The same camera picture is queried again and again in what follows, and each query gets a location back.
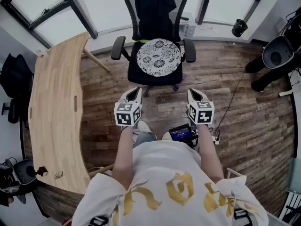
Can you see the black backpack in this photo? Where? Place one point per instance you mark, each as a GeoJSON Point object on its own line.
{"type": "Point", "coordinates": [15, 74]}

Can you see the black waste bin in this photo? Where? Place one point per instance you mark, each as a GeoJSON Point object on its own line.
{"type": "Point", "coordinates": [240, 27]}

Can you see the black jacket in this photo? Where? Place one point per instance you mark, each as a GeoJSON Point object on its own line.
{"type": "Point", "coordinates": [154, 10]}

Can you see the round floral black-white cushion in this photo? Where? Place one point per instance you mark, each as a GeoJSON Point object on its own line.
{"type": "Point", "coordinates": [158, 56]}

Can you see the black mesh office chair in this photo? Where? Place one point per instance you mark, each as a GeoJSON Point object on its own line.
{"type": "Point", "coordinates": [155, 79]}

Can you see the small dark desk clamp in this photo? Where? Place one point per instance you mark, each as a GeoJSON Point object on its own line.
{"type": "Point", "coordinates": [41, 171]}

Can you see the small black-framed window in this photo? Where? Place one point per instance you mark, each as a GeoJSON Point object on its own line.
{"type": "Point", "coordinates": [230, 3]}

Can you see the person's left forearm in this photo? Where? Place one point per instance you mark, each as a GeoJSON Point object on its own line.
{"type": "Point", "coordinates": [122, 154]}

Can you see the person's left white shoe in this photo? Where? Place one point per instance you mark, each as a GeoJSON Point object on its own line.
{"type": "Point", "coordinates": [144, 126]}

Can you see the person's white shoe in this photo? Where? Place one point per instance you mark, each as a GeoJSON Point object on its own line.
{"type": "Point", "coordinates": [144, 126]}
{"type": "Point", "coordinates": [167, 136]}

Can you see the small white packet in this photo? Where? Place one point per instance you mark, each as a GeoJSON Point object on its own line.
{"type": "Point", "coordinates": [43, 55]}

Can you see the frosted glass table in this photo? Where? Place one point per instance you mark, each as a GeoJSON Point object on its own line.
{"type": "Point", "coordinates": [295, 175]}

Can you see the black waist-mounted screen device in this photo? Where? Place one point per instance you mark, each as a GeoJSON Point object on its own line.
{"type": "Point", "coordinates": [181, 132]}

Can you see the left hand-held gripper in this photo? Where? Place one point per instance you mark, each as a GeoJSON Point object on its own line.
{"type": "Point", "coordinates": [125, 115]}

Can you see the black side chair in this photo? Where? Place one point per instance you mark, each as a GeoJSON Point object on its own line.
{"type": "Point", "coordinates": [13, 113]}

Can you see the person's right harness buckle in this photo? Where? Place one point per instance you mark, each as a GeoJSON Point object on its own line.
{"type": "Point", "coordinates": [242, 216]}

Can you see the grey rounded shell device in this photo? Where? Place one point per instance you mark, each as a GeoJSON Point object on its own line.
{"type": "Point", "coordinates": [24, 171]}
{"type": "Point", "coordinates": [278, 53]}

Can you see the person's harness buckle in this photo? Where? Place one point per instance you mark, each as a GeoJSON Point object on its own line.
{"type": "Point", "coordinates": [98, 220]}
{"type": "Point", "coordinates": [242, 216]}

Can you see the person's left harness buckle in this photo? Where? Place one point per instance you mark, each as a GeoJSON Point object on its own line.
{"type": "Point", "coordinates": [98, 220]}

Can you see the person's right white shoe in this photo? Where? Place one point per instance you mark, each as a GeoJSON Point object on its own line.
{"type": "Point", "coordinates": [167, 136]}

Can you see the person's white gold-print t-shirt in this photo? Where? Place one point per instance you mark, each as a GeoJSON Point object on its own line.
{"type": "Point", "coordinates": [164, 173]}

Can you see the white microwave oven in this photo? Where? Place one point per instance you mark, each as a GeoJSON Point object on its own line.
{"type": "Point", "coordinates": [185, 27]}

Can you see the green cloth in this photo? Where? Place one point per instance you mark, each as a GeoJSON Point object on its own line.
{"type": "Point", "coordinates": [142, 41]}

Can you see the person's right forearm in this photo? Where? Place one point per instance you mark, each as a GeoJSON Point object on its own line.
{"type": "Point", "coordinates": [210, 154]}

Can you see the person's blue jeans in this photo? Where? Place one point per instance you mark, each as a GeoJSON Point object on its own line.
{"type": "Point", "coordinates": [143, 139]}

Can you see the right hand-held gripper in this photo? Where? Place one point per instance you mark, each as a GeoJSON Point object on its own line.
{"type": "Point", "coordinates": [202, 114]}

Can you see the large black-framed window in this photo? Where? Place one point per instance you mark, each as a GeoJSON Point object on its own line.
{"type": "Point", "coordinates": [44, 10]}

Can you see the curved light wooden desk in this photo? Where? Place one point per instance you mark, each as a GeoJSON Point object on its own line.
{"type": "Point", "coordinates": [56, 112]}

